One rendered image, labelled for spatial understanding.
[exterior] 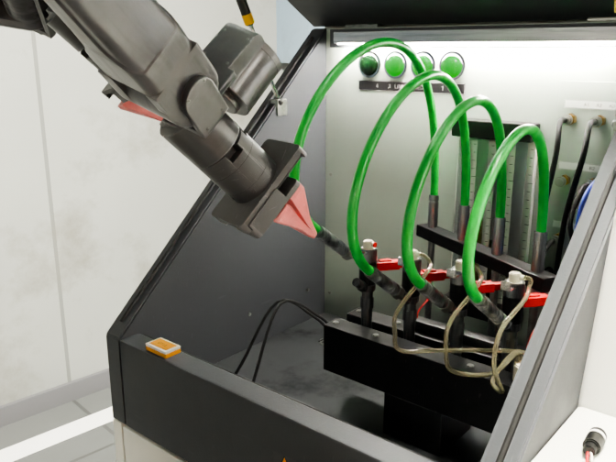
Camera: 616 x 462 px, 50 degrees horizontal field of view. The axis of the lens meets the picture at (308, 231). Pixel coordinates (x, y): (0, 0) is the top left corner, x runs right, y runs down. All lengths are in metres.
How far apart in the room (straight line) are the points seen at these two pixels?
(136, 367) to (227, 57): 0.64
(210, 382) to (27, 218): 1.82
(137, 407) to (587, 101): 0.88
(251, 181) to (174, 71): 0.15
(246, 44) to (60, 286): 2.28
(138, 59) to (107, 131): 2.30
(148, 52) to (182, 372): 0.61
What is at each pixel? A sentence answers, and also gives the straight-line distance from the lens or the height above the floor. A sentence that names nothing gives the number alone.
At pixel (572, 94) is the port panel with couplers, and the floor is 1.34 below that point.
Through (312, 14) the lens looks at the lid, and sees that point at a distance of 1.42.
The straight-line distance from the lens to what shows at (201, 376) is 1.00.
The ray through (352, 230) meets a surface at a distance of 0.86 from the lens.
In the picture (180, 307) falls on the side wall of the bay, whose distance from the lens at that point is 1.21.
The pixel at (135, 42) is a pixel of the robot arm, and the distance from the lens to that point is 0.51.
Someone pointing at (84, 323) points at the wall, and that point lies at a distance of 2.92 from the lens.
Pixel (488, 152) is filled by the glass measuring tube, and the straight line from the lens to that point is 1.21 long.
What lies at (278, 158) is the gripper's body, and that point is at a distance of 0.67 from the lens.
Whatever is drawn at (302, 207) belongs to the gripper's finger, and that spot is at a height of 1.25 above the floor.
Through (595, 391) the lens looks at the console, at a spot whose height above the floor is 1.00.
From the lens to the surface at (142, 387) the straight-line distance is 1.13.
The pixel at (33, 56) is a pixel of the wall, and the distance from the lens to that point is 2.67.
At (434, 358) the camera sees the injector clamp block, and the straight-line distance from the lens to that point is 0.99.
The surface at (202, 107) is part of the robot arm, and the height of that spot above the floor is 1.36.
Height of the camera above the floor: 1.41
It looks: 15 degrees down
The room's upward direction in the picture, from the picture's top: straight up
